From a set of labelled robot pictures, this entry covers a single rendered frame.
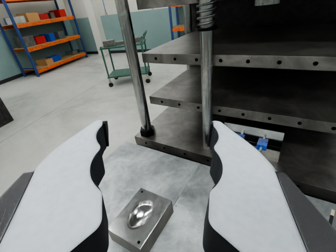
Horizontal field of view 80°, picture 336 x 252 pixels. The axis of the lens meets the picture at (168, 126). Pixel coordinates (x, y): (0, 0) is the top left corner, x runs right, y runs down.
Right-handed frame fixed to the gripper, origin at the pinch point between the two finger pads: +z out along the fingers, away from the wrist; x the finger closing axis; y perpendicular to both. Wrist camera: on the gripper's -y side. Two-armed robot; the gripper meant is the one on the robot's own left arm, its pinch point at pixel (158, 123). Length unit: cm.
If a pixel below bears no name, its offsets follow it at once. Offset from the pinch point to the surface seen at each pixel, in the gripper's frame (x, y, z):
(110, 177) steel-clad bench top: -25, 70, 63
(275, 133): 52, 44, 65
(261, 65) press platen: 40, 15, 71
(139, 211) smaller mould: -8, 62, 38
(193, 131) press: 21, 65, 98
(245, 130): 41, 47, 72
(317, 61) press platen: 55, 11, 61
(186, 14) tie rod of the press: 18, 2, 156
